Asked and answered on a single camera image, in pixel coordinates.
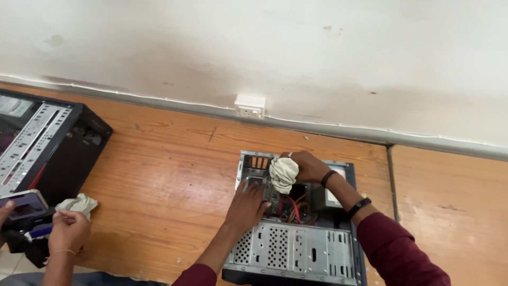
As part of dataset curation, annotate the grey power supply unit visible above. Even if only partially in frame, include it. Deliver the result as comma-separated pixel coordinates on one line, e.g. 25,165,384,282
310,165,355,212

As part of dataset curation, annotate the black fitness band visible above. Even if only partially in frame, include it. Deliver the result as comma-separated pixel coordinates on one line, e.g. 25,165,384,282
347,197,373,219

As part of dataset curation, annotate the grey computer case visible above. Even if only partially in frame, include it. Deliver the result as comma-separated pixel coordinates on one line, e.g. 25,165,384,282
221,150,368,286

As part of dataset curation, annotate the person's left hand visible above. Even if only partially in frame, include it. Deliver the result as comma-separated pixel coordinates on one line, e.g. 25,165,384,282
224,180,273,236

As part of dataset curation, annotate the crumpled white cloth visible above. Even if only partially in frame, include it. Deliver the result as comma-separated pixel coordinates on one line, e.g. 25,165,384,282
55,193,99,221

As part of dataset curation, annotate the white wall socket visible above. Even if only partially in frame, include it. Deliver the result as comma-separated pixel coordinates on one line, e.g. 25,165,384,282
234,94,266,120

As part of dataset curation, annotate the thin gold bracelet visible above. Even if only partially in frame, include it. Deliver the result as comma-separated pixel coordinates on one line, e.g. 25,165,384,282
43,249,77,264

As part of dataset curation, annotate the grey wall cable trunking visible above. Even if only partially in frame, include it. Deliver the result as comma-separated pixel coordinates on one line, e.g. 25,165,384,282
0,73,508,162

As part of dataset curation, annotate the thin black wristband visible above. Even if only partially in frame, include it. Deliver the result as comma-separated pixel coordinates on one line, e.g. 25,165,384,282
320,169,338,188

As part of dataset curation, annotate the black drive unit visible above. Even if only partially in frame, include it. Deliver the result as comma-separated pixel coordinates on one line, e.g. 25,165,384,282
0,189,55,240

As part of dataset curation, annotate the person's right hand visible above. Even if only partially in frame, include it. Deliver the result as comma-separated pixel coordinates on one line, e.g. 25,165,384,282
280,150,332,185

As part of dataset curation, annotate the black bag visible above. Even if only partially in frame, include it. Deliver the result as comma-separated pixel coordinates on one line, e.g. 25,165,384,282
6,228,51,269

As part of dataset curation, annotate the white cleaning cloth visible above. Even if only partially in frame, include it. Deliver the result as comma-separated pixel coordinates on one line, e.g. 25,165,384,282
269,156,300,195

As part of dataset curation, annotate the yellow and orange wire bundle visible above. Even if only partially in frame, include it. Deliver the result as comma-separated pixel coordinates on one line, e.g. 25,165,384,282
293,193,319,225

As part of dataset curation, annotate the black computer case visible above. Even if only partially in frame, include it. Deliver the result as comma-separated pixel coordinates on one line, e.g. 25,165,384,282
0,88,114,207

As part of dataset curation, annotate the red data cable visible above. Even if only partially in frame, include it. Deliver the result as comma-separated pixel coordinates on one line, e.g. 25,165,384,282
279,195,301,224

